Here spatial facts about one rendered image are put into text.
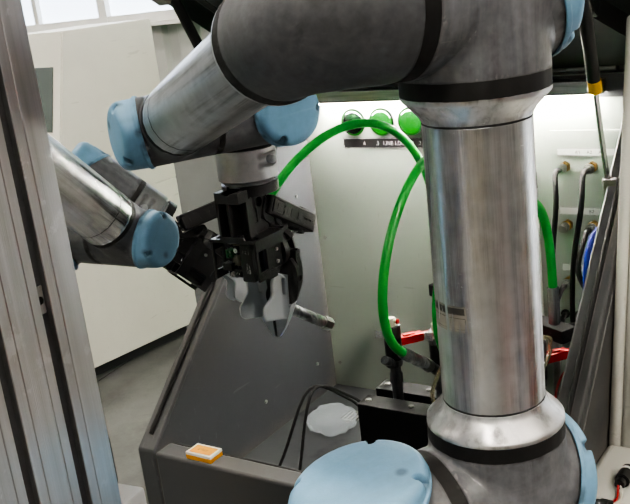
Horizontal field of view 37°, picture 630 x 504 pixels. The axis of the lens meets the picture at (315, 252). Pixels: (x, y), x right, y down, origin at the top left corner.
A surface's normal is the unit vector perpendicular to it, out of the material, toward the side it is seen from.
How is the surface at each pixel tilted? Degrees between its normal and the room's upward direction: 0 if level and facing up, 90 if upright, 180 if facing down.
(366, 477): 8
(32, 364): 90
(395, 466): 8
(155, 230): 90
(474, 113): 134
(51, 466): 90
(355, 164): 90
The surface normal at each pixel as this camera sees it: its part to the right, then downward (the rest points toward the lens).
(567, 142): -0.54, 0.30
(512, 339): 0.25, 0.25
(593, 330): -0.45, -0.50
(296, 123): 0.45, 0.20
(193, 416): 0.84, 0.06
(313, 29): -0.36, 0.42
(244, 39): -0.71, 0.32
